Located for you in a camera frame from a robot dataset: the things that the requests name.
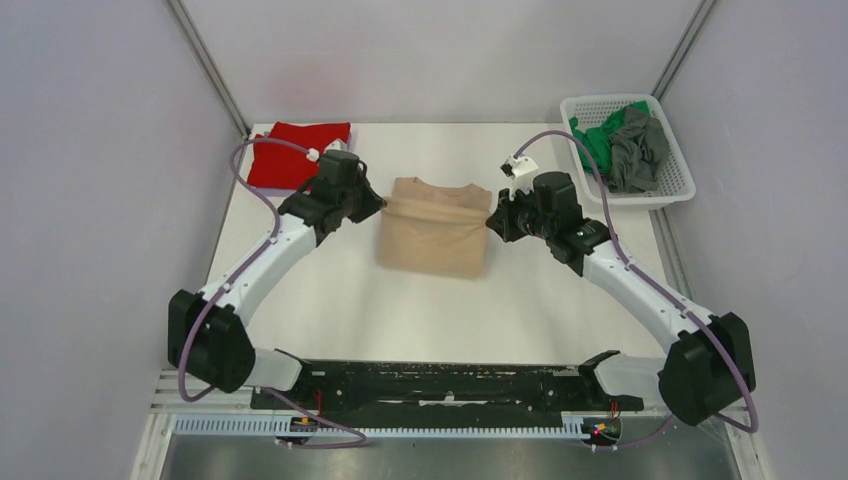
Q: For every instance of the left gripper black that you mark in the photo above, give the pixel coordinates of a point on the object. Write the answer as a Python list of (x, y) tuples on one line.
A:
[(372, 201)]

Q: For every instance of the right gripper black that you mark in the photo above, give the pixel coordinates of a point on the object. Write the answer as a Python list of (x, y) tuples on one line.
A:
[(503, 219)]

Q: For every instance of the beige t-shirt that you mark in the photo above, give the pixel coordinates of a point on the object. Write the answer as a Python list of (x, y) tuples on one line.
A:
[(435, 230)]

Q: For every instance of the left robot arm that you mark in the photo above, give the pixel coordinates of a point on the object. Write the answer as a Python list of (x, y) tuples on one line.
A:
[(207, 329)]

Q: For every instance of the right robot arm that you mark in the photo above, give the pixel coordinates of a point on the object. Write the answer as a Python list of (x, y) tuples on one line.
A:
[(708, 363)]

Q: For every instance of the red folded t-shirt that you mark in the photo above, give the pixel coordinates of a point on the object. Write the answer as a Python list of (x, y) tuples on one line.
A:
[(285, 156)]

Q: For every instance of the green t-shirt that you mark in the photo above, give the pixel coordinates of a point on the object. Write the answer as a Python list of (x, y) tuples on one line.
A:
[(596, 139)]

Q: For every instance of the white plastic basket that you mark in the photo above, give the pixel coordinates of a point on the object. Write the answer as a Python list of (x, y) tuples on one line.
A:
[(674, 180)]

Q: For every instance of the grey t-shirt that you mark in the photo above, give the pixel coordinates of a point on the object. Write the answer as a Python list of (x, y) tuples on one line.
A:
[(639, 150)]

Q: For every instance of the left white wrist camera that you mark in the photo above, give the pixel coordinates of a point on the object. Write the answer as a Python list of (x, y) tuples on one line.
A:
[(314, 154)]

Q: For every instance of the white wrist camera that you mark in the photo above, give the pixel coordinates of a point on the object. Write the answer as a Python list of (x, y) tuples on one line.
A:
[(314, 154), (521, 171)]

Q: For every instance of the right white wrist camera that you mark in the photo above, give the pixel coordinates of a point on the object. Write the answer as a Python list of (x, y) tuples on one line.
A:
[(521, 171)]

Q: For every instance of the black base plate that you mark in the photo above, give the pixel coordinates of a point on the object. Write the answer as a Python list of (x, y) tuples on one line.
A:
[(362, 394)]

